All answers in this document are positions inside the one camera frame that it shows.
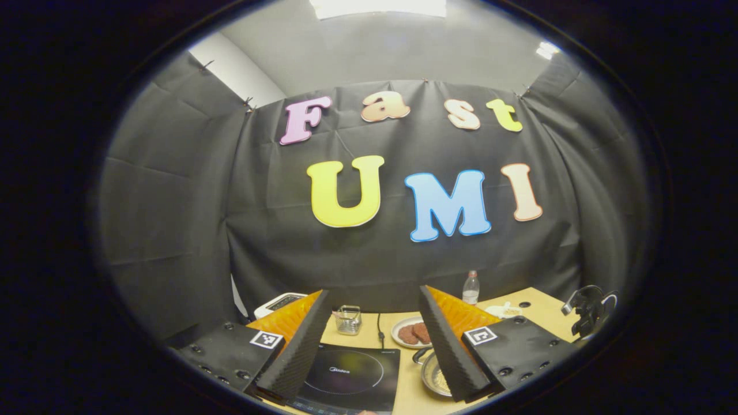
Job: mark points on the red meat slices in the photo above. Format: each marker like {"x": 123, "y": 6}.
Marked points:
{"x": 412, "y": 334}

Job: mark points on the long ceiling lamp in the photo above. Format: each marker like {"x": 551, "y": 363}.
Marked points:
{"x": 377, "y": 8}

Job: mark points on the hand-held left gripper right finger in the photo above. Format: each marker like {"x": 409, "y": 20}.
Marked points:
{"x": 447, "y": 346}

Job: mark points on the white divided dish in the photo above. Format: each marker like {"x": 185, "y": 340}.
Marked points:
{"x": 504, "y": 311}

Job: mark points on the white oval plate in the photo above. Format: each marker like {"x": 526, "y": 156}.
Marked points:
{"x": 398, "y": 337}

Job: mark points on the heap of soybeans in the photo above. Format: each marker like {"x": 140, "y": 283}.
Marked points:
{"x": 441, "y": 379}

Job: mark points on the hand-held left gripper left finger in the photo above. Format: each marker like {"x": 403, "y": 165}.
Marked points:
{"x": 300, "y": 351}

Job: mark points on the black backdrop cloth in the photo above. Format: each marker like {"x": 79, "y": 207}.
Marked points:
{"x": 392, "y": 259}

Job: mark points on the small ceiling lamp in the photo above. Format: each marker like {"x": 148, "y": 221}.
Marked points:
{"x": 546, "y": 50}

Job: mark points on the white toaster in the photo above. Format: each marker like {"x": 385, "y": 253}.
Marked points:
{"x": 277, "y": 302}

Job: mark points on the clear water bottle red label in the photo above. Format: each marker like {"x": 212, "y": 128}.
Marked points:
{"x": 470, "y": 288}

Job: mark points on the black induction cooktop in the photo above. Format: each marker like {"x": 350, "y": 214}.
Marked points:
{"x": 351, "y": 377}

